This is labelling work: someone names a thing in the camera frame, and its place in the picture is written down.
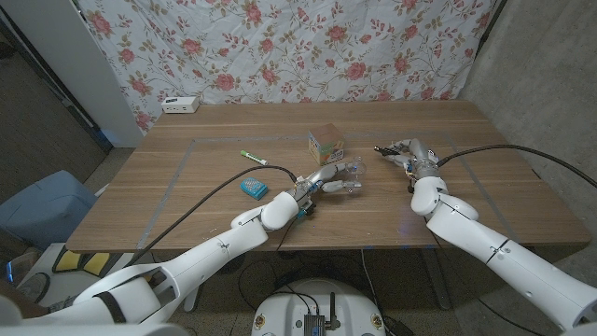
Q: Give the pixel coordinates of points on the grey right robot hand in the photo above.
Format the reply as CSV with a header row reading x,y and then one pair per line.
x,y
415,156

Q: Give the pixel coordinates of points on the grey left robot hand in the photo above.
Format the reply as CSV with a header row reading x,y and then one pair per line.
x,y
326,179

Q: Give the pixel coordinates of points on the black trigger pump top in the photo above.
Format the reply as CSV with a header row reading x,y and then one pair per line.
x,y
387,150

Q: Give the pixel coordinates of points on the clear plastic spray bottle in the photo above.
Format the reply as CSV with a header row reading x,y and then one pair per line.
x,y
355,170

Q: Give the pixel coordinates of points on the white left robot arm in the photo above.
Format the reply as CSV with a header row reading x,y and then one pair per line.
x,y
186,275

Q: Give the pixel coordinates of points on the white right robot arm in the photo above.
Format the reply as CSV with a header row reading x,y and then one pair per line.
x,y
503,252

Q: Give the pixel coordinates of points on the colourful coin box package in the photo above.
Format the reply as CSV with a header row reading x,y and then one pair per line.
x,y
326,144

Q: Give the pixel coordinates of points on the green and white marker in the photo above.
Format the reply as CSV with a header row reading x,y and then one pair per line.
x,y
254,158

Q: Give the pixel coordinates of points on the grey table leg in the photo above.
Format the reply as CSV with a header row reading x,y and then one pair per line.
x,y
436,280

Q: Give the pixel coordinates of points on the floral backdrop cloth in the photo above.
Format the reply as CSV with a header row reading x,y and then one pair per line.
x,y
289,51

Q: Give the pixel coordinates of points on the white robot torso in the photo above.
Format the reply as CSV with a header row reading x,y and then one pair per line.
x,y
289,308

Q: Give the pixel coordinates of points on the black backdrop pole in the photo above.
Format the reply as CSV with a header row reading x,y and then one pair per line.
x,y
492,21

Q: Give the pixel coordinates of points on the black power adapter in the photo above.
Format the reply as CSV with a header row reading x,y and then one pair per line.
x,y
396,326

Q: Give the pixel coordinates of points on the white power strip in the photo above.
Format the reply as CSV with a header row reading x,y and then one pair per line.
x,y
179,105

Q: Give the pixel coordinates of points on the white table leg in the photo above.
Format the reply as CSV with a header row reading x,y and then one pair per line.
x,y
191,305

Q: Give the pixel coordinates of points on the white yellow floor device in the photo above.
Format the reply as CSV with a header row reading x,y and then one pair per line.
x,y
70,268

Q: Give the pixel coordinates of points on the white wall panel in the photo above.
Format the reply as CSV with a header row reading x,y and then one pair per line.
x,y
70,56

